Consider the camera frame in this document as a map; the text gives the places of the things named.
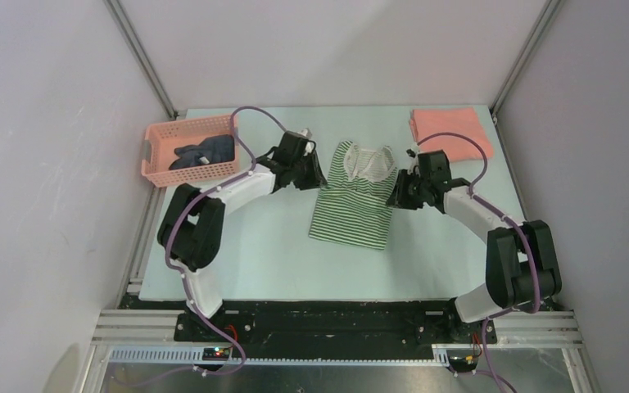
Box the salmon pink t-shirt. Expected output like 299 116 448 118
410 107 494 162

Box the green white striped garment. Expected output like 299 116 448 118
308 140 398 251

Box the dark navy garment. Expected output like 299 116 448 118
170 134 235 170

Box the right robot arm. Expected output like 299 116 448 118
387 151 562 342

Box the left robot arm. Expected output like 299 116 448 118
157 129 326 341

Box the pink plastic laundry basket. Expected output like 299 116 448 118
141 115 239 187

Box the right small circuit board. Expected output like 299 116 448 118
448 354 480 368

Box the small circuit board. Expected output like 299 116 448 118
201 346 232 362
448 354 480 368

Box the left small circuit board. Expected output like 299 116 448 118
201 346 232 362

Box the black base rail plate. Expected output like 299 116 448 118
119 295 554 361

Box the right aluminium corner post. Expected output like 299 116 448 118
490 0 566 123

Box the aluminium corner post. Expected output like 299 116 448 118
490 0 566 123
103 0 179 120

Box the left aluminium corner post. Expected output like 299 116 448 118
103 0 179 120

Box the aluminium toothed cable duct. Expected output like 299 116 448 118
108 346 450 367

